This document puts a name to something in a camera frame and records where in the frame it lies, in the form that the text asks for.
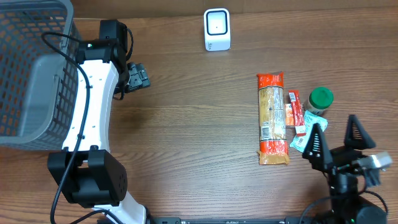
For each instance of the green wet wipes packet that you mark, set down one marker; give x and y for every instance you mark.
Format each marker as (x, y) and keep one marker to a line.
(299, 143)

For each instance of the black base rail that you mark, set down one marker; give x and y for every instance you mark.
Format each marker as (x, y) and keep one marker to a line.
(176, 220)

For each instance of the green lid glass jar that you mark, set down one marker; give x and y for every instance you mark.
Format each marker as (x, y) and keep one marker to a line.
(319, 100)

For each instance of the red stick snack packet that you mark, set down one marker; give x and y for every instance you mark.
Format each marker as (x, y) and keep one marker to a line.
(298, 115)

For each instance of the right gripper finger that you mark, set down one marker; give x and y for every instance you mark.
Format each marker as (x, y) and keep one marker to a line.
(356, 136)
(317, 152)

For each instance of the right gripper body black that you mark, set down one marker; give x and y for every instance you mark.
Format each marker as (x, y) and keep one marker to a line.
(339, 158)

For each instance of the white barcode scanner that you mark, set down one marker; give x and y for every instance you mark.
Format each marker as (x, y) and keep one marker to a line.
(217, 31)

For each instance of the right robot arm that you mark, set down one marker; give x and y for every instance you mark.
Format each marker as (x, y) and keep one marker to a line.
(353, 203)

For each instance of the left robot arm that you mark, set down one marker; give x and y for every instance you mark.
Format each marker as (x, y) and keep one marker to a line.
(85, 171)

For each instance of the orange spaghetti packet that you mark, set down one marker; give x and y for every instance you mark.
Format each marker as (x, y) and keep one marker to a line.
(273, 147)

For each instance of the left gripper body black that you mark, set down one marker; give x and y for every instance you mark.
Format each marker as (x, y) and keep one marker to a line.
(137, 79)

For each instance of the grey plastic mesh basket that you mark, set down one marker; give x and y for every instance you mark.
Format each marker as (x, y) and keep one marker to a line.
(38, 86)

